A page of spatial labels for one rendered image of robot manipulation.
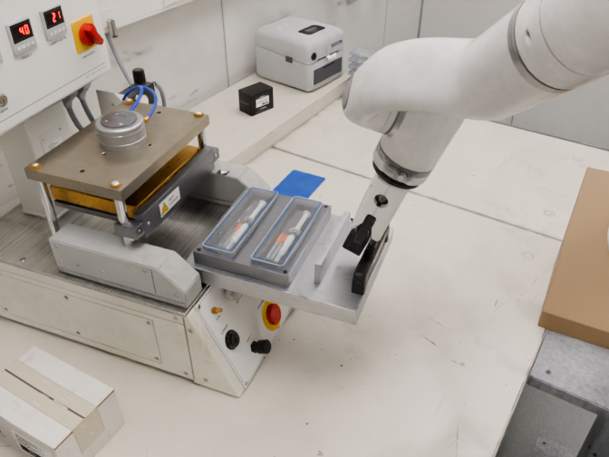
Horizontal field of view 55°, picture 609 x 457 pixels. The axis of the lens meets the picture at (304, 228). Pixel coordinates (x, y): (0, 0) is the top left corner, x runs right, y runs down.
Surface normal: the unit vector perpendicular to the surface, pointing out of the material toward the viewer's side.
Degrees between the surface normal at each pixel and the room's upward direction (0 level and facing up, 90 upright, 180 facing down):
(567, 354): 0
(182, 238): 0
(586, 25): 108
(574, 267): 44
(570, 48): 116
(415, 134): 96
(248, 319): 65
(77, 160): 0
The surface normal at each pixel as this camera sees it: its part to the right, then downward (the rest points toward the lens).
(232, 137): 0.00, -0.80
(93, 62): 0.93, 0.22
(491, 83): -0.79, 0.57
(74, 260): -0.37, 0.56
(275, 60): -0.62, 0.47
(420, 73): -0.47, -0.20
